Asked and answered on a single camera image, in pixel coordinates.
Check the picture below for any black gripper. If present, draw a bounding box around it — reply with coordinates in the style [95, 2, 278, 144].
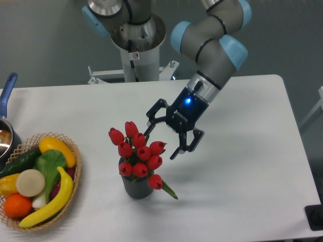
[143, 86, 209, 161]

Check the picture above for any red tulip bouquet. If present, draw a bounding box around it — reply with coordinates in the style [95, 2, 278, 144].
[108, 121, 178, 200]

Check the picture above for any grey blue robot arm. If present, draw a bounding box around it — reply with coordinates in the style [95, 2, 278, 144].
[82, 1, 252, 154]

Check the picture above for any dark grey ribbed vase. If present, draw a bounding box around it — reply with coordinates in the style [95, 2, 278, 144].
[119, 158, 153, 199]

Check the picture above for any dark red vegetable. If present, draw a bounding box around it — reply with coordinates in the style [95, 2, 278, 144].
[50, 168, 75, 200]

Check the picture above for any yellow banana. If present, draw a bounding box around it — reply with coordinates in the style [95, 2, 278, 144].
[19, 166, 73, 228]

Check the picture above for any yellow squash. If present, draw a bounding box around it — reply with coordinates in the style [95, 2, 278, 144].
[39, 136, 76, 168]

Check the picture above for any green bok choy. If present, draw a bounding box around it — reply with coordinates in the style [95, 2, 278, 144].
[32, 149, 67, 210]

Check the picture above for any woven wicker basket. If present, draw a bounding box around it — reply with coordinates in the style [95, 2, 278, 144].
[1, 132, 82, 232]

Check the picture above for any green cucumber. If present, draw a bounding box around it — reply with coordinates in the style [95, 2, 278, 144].
[1, 146, 41, 178]

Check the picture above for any beige round disc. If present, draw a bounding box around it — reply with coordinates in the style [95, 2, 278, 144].
[16, 169, 45, 197]

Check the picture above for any black device at table edge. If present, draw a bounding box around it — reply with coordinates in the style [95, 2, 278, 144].
[304, 204, 322, 231]

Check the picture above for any yellow bell pepper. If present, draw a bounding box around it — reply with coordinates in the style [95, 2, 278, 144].
[1, 173, 20, 197]

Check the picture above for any orange fruit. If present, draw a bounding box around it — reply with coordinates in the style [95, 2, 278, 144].
[4, 193, 32, 218]

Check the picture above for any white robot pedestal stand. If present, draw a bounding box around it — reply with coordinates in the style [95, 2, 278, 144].
[88, 47, 180, 84]

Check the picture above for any white furniture frame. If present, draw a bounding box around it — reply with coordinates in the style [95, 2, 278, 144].
[299, 86, 322, 134]

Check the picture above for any blue handled saucepan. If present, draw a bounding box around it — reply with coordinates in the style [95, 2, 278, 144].
[1, 73, 21, 170]

